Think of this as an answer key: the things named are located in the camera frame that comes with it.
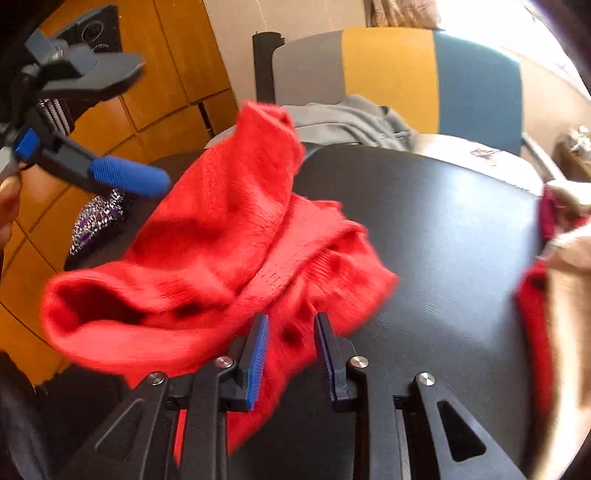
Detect person's left hand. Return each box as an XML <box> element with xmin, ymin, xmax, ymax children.
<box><xmin>0</xmin><ymin>176</ymin><xmax>22</xmax><ymax>251</ymax></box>

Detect black panel with dials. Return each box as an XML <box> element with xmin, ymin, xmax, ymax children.
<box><xmin>59</xmin><ymin>4</ymin><xmax>124</xmax><ymax>56</ymax></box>

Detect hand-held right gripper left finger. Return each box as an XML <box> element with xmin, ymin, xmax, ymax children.
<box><xmin>55</xmin><ymin>312</ymin><xmax>271</xmax><ymax>480</ymax></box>

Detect bright window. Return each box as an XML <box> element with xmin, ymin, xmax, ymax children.
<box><xmin>438</xmin><ymin>0</ymin><xmax>580</xmax><ymax>71</ymax></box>

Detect cluttered wooden shelf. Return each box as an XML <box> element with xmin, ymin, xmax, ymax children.
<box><xmin>553</xmin><ymin>124</ymin><xmax>591</xmax><ymax>184</ymax></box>

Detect purple patterned cloth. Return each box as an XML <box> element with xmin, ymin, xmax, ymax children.
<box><xmin>68</xmin><ymin>188</ymin><xmax>126</xmax><ymax>258</ymax></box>

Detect red knitted sweater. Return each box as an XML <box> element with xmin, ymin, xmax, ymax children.
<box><xmin>39</xmin><ymin>100</ymin><xmax>401</xmax><ymax>464</ymax></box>

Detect grey hoodie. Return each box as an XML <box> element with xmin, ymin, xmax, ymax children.
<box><xmin>281</xmin><ymin>93</ymin><xmax>419</xmax><ymax>151</ymax></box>

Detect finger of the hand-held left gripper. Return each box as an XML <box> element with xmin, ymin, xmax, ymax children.
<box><xmin>13</xmin><ymin>110</ymin><xmax>173</xmax><ymax>200</ymax></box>
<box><xmin>28</xmin><ymin>48</ymin><xmax>147</xmax><ymax>103</ymax></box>

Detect patterned curtain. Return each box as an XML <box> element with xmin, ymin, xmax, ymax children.
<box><xmin>368</xmin><ymin>0</ymin><xmax>443</xmax><ymax>29</ymax></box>

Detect wooden cabinet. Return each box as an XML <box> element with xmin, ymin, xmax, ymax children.
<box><xmin>0</xmin><ymin>0</ymin><xmax>239</xmax><ymax>387</ymax></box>

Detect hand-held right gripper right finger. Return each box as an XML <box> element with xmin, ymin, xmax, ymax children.
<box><xmin>313</xmin><ymin>311</ymin><xmax>528</xmax><ymax>480</ymax></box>

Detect cream and red garment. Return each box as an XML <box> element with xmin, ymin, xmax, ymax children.
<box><xmin>514</xmin><ymin>176</ymin><xmax>591</xmax><ymax>468</ymax></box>

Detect black upright board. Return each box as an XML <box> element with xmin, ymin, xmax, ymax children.
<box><xmin>252</xmin><ymin>30</ymin><xmax>284</xmax><ymax>104</ymax></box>

